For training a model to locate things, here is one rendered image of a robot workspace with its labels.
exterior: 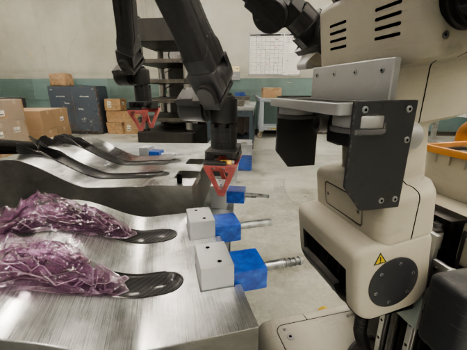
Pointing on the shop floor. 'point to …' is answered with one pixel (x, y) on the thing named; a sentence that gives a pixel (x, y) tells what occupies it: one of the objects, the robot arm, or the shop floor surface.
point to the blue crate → (245, 162)
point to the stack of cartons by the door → (119, 117)
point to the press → (171, 120)
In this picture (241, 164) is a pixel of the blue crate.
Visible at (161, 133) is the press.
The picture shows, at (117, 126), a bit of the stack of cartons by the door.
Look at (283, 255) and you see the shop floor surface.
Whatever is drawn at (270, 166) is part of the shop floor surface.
